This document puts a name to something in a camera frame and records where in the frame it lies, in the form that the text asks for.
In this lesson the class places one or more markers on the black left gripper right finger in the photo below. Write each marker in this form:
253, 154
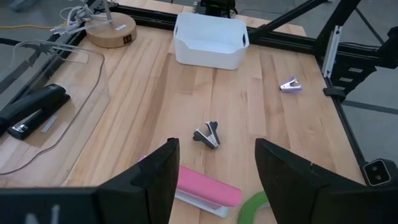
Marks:
298, 193

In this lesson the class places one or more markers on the white plastic bin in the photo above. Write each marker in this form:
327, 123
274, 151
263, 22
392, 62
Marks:
211, 59

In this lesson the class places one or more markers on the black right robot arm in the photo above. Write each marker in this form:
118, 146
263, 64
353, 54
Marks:
216, 6

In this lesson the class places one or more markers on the pink and white stapler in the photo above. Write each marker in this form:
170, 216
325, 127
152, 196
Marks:
205, 186

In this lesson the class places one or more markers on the silver staple strip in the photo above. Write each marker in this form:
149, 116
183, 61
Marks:
49, 124

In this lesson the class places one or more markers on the purple staple remover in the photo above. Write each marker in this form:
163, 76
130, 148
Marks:
292, 87

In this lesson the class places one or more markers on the black stapler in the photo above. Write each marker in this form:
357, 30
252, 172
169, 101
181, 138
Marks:
34, 99

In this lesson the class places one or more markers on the clear plastic bin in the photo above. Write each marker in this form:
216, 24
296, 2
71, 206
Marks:
77, 93

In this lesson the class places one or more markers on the white frame bracket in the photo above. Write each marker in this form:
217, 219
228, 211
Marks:
331, 53

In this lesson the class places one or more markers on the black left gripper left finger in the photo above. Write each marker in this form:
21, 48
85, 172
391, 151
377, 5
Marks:
149, 193

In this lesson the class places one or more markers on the green masking tape roll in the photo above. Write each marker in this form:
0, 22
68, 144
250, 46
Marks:
248, 208

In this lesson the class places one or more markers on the small table-level camera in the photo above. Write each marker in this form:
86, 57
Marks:
377, 172

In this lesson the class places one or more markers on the black staple remover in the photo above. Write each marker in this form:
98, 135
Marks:
211, 137

